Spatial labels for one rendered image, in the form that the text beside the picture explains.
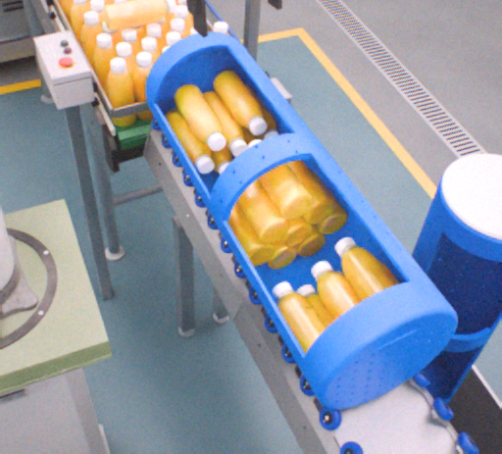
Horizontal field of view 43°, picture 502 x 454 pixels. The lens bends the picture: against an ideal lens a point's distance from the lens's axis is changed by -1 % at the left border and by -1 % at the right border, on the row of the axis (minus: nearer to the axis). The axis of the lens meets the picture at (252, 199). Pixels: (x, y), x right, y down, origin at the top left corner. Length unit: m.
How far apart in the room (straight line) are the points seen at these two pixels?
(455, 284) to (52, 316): 1.27
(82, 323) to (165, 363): 1.18
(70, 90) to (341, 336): 1.00
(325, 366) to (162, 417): 1.27
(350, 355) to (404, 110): 2.52
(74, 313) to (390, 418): 0.63
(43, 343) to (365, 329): 0.57
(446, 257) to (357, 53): 2.05
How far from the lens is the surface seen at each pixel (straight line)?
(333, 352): 1.08
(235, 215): 1.37
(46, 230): 1.38
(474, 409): 2.31
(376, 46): 3.91
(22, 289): 1.28
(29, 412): 1.48
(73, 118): 1.90
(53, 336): 1.24
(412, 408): 1.35
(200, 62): 1.64
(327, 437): 1.29
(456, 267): 2.03
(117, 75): 1.75
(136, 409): 2.32
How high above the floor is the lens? 2.10
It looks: 47 degrees down
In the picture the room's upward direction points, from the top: 5 degrees clockwise
